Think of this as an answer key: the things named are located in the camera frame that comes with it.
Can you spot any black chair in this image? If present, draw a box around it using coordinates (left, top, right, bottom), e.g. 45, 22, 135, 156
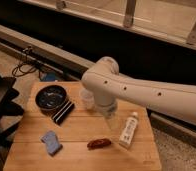
0, 63, 25, 168

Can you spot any black cable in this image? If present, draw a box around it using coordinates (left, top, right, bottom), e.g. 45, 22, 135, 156
11, 46, 42, 78

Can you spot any blue object on floor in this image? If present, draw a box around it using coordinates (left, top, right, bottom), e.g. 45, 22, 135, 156
41, 73, 56, 82

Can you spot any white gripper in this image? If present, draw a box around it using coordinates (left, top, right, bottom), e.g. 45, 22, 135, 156
99, 101, 120, 131

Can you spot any blue sponge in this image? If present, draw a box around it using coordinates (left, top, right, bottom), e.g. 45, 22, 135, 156
41, 131, 63, 156

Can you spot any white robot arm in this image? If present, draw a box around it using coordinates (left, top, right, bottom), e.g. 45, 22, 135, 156
81, 57, 196, 126

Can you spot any black striped block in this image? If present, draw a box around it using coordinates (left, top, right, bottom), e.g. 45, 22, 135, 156
51, 101, 75, 125

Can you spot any white tube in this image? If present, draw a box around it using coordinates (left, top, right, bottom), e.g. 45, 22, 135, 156
119, 112, 138, 148

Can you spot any metal floor rail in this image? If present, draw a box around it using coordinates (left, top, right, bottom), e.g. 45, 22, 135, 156
0, 21, 196, 141

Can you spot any clear plastic cup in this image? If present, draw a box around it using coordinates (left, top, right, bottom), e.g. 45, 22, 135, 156
79, 89, 94, 110

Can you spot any dark blue bowl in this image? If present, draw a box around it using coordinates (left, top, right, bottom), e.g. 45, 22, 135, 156
35, 85, 67, 111

